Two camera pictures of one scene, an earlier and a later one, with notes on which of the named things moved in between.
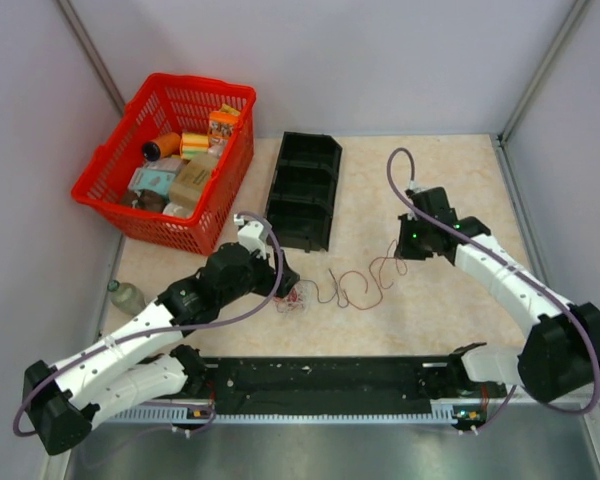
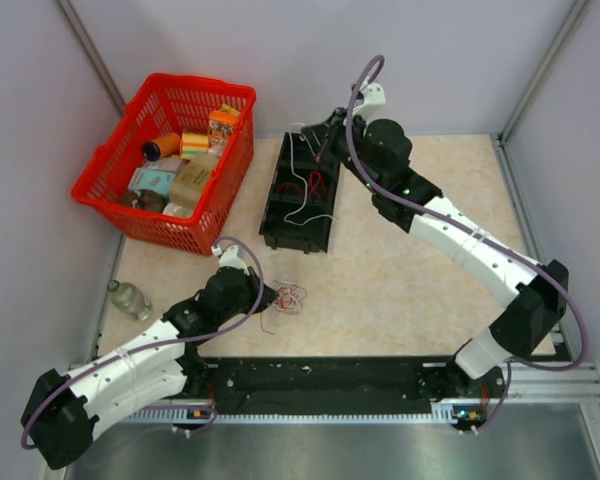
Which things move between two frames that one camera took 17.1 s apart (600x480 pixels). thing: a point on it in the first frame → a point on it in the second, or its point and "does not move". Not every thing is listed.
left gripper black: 269,275 → 254,284
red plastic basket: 178,104 does not move
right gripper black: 402,249 → 324,137
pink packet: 170,164 does not move
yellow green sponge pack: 193,144 does not move
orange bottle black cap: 168,145 does not move
